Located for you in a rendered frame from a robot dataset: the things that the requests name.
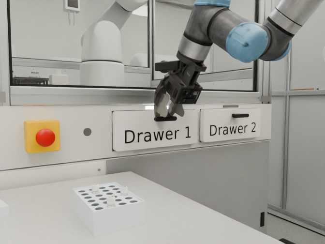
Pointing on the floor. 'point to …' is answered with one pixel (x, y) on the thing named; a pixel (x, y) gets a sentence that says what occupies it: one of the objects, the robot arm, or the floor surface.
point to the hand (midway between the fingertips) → (162, 114)
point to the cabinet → (179, 176)
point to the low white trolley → (226, 234)
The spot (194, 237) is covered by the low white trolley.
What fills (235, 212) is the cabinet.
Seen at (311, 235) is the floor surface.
